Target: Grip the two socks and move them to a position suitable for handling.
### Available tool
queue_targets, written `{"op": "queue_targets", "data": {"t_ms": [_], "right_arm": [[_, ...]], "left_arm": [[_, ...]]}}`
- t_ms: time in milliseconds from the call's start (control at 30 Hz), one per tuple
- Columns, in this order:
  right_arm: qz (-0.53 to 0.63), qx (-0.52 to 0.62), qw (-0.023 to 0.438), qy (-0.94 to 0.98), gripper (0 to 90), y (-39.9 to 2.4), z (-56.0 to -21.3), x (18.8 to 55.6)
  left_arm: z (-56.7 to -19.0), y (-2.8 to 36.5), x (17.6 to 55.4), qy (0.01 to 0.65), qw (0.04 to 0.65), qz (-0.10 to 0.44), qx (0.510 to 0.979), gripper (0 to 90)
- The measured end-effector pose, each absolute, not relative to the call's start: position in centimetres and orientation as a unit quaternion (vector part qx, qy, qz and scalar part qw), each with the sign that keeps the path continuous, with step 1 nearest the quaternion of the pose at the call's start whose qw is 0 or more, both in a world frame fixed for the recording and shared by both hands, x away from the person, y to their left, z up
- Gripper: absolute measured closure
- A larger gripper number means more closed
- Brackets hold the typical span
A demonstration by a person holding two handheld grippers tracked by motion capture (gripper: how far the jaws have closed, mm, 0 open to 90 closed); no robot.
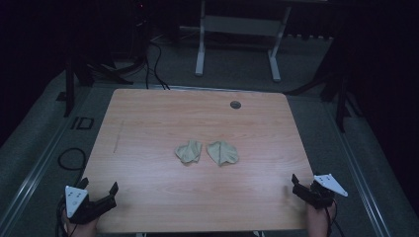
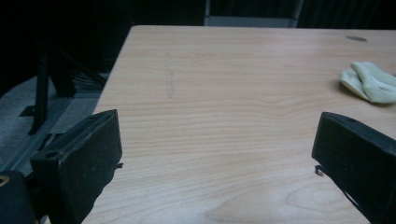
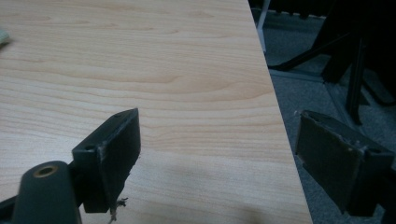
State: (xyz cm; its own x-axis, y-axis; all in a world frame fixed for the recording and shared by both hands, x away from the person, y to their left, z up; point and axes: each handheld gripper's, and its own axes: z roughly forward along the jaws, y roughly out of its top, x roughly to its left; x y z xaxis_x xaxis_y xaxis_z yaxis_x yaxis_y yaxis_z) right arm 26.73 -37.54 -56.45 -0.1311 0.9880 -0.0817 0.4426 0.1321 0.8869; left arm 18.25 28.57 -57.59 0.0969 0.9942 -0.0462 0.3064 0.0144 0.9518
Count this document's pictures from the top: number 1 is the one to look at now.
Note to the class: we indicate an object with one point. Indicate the person's left hand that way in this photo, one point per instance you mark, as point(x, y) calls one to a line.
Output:
point(82, 230)

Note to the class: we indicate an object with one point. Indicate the grey round table grommet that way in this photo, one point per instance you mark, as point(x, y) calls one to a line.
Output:
point(235, 104)

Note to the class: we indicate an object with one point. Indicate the white desk frame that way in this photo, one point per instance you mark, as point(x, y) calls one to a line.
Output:
point(240, 25)

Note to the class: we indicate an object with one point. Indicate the person's right hand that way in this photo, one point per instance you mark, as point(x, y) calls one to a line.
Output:
point(318, 222)

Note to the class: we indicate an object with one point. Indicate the black metal stand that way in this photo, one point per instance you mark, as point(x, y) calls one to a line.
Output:
point(69, 85)
point(341, 98)

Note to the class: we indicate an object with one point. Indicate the beige cloth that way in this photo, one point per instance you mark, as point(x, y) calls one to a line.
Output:
point(223, 153)
point(189, 152)

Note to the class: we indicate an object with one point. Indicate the metal floor rail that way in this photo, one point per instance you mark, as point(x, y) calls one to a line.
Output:
point(359, 174)
point(33, 179)

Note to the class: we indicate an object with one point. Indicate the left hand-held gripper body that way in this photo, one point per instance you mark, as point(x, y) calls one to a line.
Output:
point(89, 209)

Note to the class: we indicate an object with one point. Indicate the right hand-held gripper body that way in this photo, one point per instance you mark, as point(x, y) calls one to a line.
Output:
point(318, 197)

